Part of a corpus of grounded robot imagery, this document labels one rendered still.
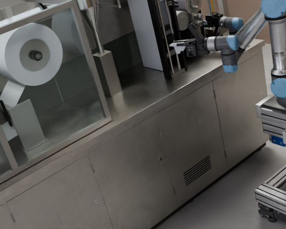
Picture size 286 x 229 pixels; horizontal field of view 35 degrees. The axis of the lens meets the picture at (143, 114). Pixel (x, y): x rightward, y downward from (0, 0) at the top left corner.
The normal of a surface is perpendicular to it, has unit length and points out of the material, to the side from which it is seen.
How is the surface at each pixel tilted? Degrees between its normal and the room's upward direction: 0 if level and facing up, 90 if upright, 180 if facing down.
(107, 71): 90
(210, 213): 0
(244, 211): 0
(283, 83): 98
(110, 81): 90
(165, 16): 90
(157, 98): 0
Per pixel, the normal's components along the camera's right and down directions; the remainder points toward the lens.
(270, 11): -0.44, 0.37
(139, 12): -0.76, 0.44
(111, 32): 0.61, 0.22
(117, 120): -0.23, -0.87
